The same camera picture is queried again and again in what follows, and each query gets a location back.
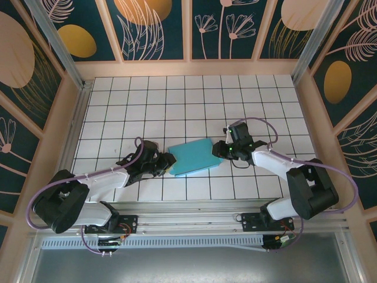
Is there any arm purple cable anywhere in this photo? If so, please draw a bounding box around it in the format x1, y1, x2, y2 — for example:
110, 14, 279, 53
226, 117, 359, 253
25, 137, 145, 256

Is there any aluminium corner post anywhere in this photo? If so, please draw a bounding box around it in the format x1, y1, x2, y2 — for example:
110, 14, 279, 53
25, 0, 89, 89
290, 0, 346, 84

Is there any blue and white paper box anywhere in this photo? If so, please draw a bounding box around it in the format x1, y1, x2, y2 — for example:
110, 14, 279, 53
167, 137, 224, 177

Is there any grey slotted cable duct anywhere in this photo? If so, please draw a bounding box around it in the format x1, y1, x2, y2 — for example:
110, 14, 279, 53
41, 234, 264, 251

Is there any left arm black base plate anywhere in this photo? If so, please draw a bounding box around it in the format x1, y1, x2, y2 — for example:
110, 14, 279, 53
84, 214, 139, 235

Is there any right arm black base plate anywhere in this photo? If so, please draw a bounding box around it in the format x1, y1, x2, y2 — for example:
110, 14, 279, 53
241, 211, 295, 232

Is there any grey metal sheet panel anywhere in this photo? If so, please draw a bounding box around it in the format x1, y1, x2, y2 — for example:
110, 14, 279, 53
29, 249, 351, 283

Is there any aluminium side rail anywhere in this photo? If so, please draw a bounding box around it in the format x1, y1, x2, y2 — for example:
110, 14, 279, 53
60, 81, 92, 207

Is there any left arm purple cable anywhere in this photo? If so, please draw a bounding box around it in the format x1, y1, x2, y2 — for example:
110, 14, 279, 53
25, 137, 145, 256

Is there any aluminium rail frame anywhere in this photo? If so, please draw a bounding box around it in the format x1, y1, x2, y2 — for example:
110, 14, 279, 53
29, 197, 354, 238

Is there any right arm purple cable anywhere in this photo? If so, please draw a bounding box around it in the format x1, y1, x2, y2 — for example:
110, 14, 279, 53
226, 117, 359, 253

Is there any base wiring connector bundle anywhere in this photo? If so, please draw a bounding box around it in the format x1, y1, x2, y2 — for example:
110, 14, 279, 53
97, 225, 132, 257
263, 226, 298, 253

